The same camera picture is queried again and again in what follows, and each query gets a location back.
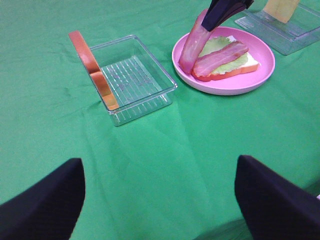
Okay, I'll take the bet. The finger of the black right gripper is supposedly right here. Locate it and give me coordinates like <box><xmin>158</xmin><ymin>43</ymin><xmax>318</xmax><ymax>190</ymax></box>
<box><xmin>201</xmin><ymin>0</ymin><xmax>234</xmax><ymax>32</ymax></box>
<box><xmin>212</xmin><ymin>0</ymin><xmax>254</xmax><ymax>29</ymax></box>

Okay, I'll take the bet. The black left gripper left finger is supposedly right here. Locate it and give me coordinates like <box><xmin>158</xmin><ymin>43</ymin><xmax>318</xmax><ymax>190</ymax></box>
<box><xmin>0</xmin><ymin>158</ymin><xmax>86</xmax><ymax>240</ymax></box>

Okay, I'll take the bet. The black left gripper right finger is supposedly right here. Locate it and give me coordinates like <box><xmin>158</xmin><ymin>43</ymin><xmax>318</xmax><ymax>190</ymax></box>
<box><xmin>235</xmin><ymin>155</ymin><xmax>320</xmax><ymax>240</ymax></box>

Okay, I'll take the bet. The bacon strip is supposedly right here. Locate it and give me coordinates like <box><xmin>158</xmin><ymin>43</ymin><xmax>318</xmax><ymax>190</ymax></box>
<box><xmin>178</xmin><ymin>8</ymin><xmax>211</xmax><ymax>75</ymax></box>
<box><xmin>193</xmin><ymin>40</ymin><xmax>249</xmax><ymax>77</ymax></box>

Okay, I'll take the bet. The green lettuce leaf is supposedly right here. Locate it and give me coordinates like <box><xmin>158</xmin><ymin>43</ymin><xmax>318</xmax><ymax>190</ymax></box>
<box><xmin>198</xmin><ymin>36</ymin><xmax>249</xmax><ymax>76</ymax></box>

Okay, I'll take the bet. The yellow cheese slice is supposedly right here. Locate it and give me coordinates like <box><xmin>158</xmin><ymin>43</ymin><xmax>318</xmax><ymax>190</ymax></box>
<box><xmin>263</xmin><ymin>0</ymin><xmax>300</xmax><ymax>24</ymax></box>

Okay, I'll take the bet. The bread slice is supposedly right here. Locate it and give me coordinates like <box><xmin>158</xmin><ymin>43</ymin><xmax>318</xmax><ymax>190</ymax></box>
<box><xmin>68</xmin><ymin>30</ymin><xmax>119</xmax><ymax>111</ymax></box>
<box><xmin>191</xmin><ymin>35</ymin><xmax>260</xmax><ymax>83</ymax></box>

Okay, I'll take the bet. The pink round plate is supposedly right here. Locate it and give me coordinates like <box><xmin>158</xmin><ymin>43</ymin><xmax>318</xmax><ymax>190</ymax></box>
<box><xmin>171</xmin><ymin>26</ymin><xmax>276</xmax><ymax>96</ymax></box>

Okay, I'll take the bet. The right clear plastic tray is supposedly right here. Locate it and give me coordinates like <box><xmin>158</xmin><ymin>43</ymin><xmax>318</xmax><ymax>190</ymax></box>
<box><xmin>235</xmin><ymin>0</ymin><xmax>320</xmax><ymax>56</ymax></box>

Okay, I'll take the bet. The clear plastic tray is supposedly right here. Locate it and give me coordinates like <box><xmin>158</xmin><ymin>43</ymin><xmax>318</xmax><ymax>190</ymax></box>
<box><xmin>89</xmin><ymin>35</ymin><xmax>178</xmax><ymax>126</ymax></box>
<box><xmin>235</xmin><ymin>0</ymin><xmax>320</xmax><ymax>56</ymax></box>

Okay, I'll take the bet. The green tablecloth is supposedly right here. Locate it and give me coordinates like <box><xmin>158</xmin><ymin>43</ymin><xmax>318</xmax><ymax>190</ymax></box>
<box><xmin>0</xmin><ymin>0</ymin><xmax>320</xmax><ymax>240</ymax></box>

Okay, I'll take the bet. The left clear plastic tray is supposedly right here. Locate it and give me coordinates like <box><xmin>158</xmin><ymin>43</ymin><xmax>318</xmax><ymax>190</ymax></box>
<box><xmin>89</xmin><ymin>35</ymin><xmax>178</xmax><ymax>126</ymax></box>

